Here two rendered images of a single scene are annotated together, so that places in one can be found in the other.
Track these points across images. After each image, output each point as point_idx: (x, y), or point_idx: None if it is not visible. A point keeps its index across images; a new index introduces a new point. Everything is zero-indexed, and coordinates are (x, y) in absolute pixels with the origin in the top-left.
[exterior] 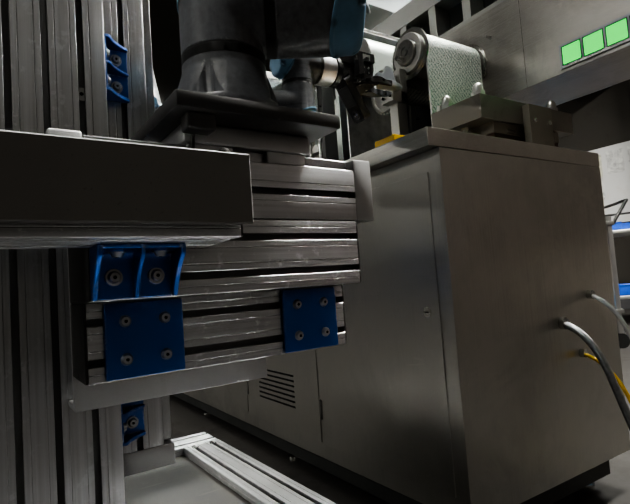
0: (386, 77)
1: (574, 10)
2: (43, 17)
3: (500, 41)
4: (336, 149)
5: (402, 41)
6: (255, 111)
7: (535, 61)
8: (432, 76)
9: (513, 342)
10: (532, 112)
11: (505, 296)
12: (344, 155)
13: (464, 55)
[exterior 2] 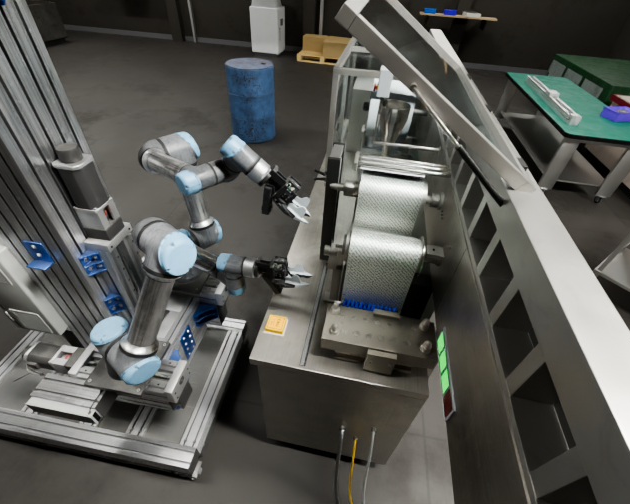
0: (293, 280)
1: (456, 325)
2: (82, 300)
3: (449, 261)
4: (330, 241)
5: (344, 236)
6: (108, 390)
7: (441, 309)
8: (349, 275)
9: (301, 420)
10: (370, 358)
11: (299, 410)
12: None
13: (394, 264)
